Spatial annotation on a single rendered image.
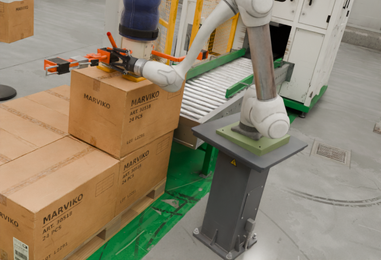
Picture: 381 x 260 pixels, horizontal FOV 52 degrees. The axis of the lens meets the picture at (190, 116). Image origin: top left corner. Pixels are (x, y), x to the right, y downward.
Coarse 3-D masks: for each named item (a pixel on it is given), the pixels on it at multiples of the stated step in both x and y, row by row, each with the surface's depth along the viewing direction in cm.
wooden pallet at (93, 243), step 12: (156, 192) 278; (132, 204) 250; (144, 204) 271; (120, 216) 241; (132, 216) 258; (108, 228) 233; (120, 228) 246; (96, 240) 233; (72, 252) 206; (84, 252) 223
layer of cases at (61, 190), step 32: (32, 96) 276; (64, 96) 285; (0, 128) 230; (32, 128) 235; (64, 128) 241; (0, 160) 200; (32, 160) 205; (64, 160) 210; (96, 160) 215; (128, 160) 227; (160, 160) 266; (0, 192) 177; (32, 192) 181; (64, 192) 185; (96, 192) 208; (128, 192) 240; (0, 224) 184; (32, 224) 172; (64, 224) 191; (96, 224) 219; (0, 256) 193; (32, 256) 179; (64, 256) 201
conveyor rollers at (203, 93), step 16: (224, 64) 437; (240, 64) 447; (192, 80) 368; (208, 80) 372; (224, 80) 383; (240, 80) 394; (192, 96) 331; (208, 96) 335; (224, 96) 340; (192, 112) 295; (208, 112) 307
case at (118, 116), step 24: (72, 72) 219; (96, 72) 221; (120, 72) 228; (72, 96) 224; (96, 96) 214; (120, 96) 205; (144, 96) 218; (168, 96) 241; (72, 120) 229; (96, 120) 219; (120, 120) 210; (144, 120) 226; (168, 120) 252; (96, 144) 224; (120, 144) 214; (144, 144) 236
